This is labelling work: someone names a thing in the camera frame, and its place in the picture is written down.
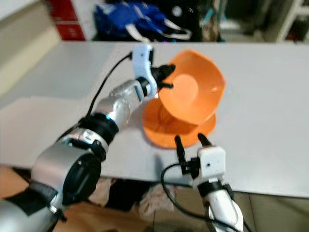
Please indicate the red box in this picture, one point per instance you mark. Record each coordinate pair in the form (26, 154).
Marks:
(65, 19)

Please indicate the crumpled white cloth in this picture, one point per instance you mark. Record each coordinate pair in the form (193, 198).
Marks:
(155, 200)

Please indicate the cream low cabinet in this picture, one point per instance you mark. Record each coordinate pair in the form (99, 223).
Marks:
(24, 38)

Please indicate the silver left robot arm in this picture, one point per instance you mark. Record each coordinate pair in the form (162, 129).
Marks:
(67, 164)

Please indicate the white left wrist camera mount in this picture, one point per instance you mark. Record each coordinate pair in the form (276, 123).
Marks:
(143, 60)

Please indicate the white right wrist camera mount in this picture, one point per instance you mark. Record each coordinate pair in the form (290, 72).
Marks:
(211, 163)

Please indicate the black bag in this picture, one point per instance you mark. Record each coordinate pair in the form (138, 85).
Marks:
(193, 17)

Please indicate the orange plastic plate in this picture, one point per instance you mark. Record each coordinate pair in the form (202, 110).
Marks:
(159, 130)

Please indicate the orange plastic bowl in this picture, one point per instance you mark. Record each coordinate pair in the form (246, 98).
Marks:
(203, 92)

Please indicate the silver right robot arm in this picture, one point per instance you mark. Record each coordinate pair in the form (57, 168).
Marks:
(222, 210)

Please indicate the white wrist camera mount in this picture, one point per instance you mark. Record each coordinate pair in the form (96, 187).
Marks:
(211, 163)
(143, 60)

